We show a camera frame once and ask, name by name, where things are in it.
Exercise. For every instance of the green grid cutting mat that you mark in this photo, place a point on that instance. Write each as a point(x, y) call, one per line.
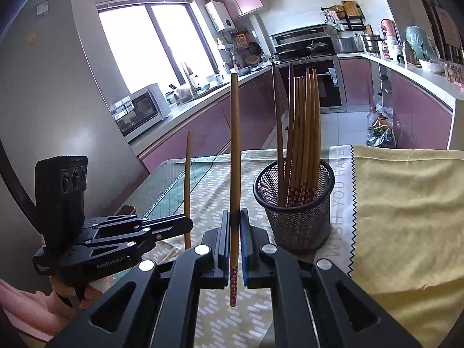
point(201, 176)

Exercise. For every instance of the steel thermos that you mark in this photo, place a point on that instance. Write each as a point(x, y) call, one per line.
point(409, 52)

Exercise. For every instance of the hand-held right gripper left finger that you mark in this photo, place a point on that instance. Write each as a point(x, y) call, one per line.
point(226, 235)

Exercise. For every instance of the brown bowl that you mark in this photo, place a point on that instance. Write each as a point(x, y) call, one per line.
point(252, 60)

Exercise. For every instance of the beige patterned cloth zigzag edge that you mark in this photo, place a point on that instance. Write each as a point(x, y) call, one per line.
point(210, 188)

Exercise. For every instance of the grey refrigerator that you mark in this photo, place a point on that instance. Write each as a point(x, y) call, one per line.
point(54, 98)

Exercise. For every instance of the bag of vegetables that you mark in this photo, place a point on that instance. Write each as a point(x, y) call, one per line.
point(382, 137)

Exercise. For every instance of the clear bag on counter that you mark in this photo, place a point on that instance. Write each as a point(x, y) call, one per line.
point(431, 67)

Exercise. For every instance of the person's left hand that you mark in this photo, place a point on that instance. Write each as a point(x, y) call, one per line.
point(61, 292)

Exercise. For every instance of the black built-in oven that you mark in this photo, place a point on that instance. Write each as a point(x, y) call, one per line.
point(330, 87)

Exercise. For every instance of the yellow cloth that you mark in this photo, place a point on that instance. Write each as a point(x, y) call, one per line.
point(406, 206)

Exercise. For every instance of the kitchen window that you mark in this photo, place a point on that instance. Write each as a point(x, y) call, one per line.
point(145, 43)

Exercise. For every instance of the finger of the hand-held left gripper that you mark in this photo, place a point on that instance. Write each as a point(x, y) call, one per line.
point(174, 222)
point(166, 235)

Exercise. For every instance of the wooden chopstick red floral end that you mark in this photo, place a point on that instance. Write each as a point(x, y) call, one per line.
point(235, 152)
point(187, 188)

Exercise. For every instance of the pink kettle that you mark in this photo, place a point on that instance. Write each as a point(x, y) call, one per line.
point(388, 31)

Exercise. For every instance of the chrome kitchen faucet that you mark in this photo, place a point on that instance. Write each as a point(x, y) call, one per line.
point(186, 72)

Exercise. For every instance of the stainless steel pot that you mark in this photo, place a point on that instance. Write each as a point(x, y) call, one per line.
point(370, 43)

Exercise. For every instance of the bunch of wooden chopsticks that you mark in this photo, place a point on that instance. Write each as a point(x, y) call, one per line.
point(301, 134)

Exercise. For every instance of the white water heater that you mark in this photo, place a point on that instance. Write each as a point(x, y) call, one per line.
point(219, 16)

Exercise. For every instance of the grey countertop appliance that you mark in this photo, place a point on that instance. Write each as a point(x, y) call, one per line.
point(346, 45)

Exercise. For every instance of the black mesh utensil holder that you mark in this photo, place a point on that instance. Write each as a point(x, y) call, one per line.
point(293, 224)

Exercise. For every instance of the small brown flat object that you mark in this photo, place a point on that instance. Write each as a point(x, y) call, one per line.
point(126, 211)

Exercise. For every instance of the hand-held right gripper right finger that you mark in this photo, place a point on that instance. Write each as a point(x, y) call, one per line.
point(246, 239)

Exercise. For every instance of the wok with glass lid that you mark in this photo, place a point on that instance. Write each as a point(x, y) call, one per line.
point(317, 46)

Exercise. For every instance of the black wall rack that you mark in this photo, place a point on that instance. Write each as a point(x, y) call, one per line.
point(350, 12)

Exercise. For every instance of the black stove hood unit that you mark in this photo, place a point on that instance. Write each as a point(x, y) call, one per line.
point(301, 36)

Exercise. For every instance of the green plastic bag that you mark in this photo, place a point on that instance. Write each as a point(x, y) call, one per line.
point(418, 41)

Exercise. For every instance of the hanging black frying pan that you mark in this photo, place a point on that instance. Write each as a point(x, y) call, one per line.
point(254, 49)

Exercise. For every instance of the white microwave oven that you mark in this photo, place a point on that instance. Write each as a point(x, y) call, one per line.
point(145, 107)

